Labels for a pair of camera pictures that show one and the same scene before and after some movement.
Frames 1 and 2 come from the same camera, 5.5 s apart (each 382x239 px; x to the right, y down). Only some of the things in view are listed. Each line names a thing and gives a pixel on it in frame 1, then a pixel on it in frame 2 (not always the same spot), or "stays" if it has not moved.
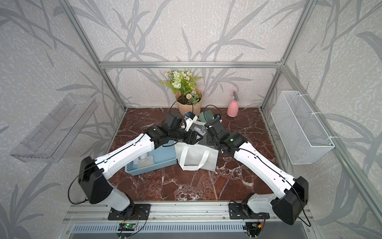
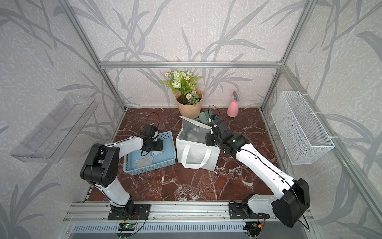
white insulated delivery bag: (203, 155) stays
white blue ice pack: (201, 131) to (155, 152)
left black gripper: (192, 141) to (160, 146)
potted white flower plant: (188, 97) stays
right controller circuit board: (254, 226) stays
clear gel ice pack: (142, 162) stays
